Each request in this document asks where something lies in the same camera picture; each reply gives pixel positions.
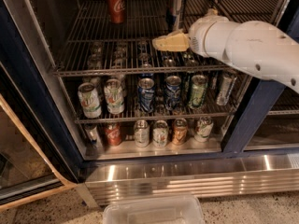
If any bottom white soda can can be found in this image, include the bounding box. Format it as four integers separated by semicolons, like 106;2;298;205
134;119;150;147

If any bottom white green can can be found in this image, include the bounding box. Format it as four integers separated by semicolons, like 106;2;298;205
152;120;169;147

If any top wire fridge shelf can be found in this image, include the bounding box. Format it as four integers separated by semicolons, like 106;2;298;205
54;0;278;77

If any bottom red coca-cola can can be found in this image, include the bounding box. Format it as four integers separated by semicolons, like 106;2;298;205
104;122;121;146

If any white green 7up can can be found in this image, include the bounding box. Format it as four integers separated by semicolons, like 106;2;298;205
78;82;102;119
104;78;124;115

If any middle wire fridge shelf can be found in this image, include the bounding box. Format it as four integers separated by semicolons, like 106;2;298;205
75;74;251;124

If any bottom orange soda can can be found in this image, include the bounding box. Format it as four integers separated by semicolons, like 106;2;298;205
172;118;188;145

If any silver blue redbull can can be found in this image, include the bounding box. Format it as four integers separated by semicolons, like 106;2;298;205
165;0;186;32

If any wire fridge shelf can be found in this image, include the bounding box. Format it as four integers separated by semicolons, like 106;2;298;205
75;74;251;124
54;0;278;77

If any blue pepsi can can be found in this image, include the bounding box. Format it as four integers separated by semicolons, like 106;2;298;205
164;76;181;110
137;77;155;113

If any stainless steel fridge base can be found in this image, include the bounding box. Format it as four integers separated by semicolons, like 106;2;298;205
76;153;299;207

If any bottom right white can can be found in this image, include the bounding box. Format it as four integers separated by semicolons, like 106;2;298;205
194;117;214;142

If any open glass fridge door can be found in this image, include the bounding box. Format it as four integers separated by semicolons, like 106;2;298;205
0;67;76;211

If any bottom redbull can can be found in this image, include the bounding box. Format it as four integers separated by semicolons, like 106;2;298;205
84;124;103;148

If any red coca-cola can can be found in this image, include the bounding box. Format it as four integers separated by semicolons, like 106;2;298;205
104;122;121;146
107;0;125;24

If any clear plastic bin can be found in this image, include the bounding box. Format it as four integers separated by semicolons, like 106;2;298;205
103;195;206;224

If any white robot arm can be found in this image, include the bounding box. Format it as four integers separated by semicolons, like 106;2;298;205
152;8;299;92

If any green soda can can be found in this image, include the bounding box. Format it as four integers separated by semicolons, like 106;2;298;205
188;75;207;109

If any silver soda can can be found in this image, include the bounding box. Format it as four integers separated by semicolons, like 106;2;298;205
216;72;237;105

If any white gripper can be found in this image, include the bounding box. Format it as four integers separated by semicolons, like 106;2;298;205
152;8;239;60

